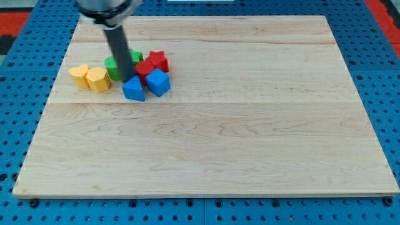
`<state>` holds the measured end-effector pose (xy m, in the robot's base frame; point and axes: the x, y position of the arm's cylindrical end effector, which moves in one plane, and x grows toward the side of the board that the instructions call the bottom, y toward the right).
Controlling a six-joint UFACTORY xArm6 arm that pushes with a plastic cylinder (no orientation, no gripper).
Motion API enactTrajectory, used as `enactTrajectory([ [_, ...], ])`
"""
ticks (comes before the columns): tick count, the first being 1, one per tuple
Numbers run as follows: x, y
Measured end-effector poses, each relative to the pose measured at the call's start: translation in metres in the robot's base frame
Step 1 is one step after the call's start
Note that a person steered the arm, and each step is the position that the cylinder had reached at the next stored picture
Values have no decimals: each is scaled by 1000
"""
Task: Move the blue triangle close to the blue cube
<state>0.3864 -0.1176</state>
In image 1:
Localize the blue triangle block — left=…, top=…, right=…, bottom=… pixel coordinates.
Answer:
left=122, top=76, right=146, bottom=102

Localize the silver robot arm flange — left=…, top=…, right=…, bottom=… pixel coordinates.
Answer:
left=76, top=0, right=143, bottom=29

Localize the blue cube block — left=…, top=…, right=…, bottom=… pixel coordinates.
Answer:
left=145, top=69, right=171, bottom=97

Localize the light wooden board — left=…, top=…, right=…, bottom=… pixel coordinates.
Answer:
left=13, top=16, right=399, bottom=199

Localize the red star block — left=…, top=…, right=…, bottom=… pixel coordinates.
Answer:
left=146, top=51, right=169, bottom=73

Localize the red round block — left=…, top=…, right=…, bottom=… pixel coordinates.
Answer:
left=135, top=61, right=155, bottom=86

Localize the green ridged block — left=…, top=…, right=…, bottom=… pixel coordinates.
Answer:
left=129, top=49, right=144, bottom=65

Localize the green round block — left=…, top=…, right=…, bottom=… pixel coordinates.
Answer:
left=104, top=56, right=121, bottom=81

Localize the yellow hexagon block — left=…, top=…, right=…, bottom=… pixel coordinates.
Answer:
left=86, top=67, right=111, bottom=93

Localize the yellow heart block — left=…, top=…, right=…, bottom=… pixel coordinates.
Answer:
left=69, top=64, right=89, bottom=89

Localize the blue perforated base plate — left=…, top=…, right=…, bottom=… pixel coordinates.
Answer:
left=1, top=1, right=399, bottom=224

